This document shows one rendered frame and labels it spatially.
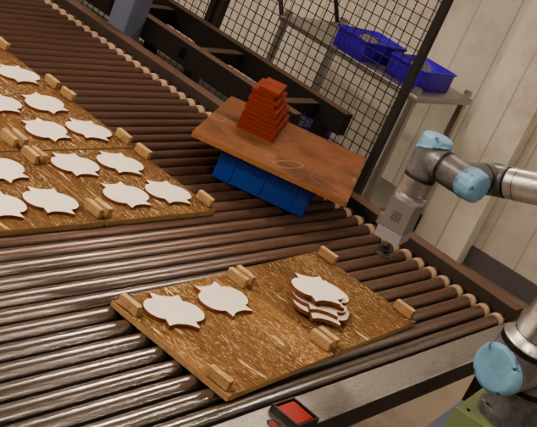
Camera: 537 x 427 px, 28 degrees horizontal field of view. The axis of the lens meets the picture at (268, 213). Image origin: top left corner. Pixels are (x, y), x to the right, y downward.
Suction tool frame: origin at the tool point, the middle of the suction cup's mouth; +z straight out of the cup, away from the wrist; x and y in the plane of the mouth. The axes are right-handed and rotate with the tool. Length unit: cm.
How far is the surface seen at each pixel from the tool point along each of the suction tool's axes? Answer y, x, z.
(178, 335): 47, -22, 22
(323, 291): 0.8, -9.1, 15.7
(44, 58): -57, -146, 19
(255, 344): 31.6, -10.2, 21.9
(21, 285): 61, -53, 24
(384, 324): -14.5, 4.9, 21.2
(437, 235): -343, -54, 95
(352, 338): 2.7, 2.7, 21.6
